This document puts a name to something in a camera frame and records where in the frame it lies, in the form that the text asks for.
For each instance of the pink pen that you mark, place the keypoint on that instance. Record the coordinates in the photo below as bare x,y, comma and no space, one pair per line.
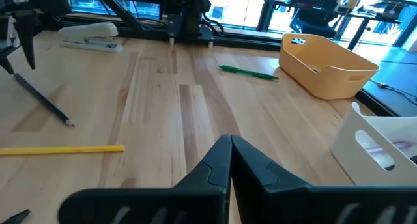
381,147

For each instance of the white plastic bin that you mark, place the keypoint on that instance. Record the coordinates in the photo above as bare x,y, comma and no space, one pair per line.
345,152

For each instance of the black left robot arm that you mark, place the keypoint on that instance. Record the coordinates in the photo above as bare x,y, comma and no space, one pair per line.
185,9

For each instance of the dark brown pencil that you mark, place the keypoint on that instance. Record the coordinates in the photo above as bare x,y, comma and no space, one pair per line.
42,98

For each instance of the black-legged desk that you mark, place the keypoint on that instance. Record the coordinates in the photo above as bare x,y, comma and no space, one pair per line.
265,15

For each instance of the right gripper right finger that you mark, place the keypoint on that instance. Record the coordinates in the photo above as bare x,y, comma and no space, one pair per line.
257,185

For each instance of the green pen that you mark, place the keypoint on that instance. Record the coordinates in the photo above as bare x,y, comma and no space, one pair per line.
247,73

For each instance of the black office chair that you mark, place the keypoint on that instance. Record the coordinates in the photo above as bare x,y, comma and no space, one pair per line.
312,22

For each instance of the black pen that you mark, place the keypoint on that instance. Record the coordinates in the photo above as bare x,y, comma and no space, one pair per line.
14,218

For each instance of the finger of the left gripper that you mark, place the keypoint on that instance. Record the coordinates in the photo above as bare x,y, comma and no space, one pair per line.
5,58
26,32

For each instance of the yellow plastic bin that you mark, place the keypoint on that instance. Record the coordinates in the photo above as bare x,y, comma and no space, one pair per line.
325,84

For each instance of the yellow pencil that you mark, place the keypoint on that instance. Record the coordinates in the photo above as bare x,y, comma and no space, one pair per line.
65,150

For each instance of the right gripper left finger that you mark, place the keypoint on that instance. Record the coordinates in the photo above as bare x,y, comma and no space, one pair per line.
211,175

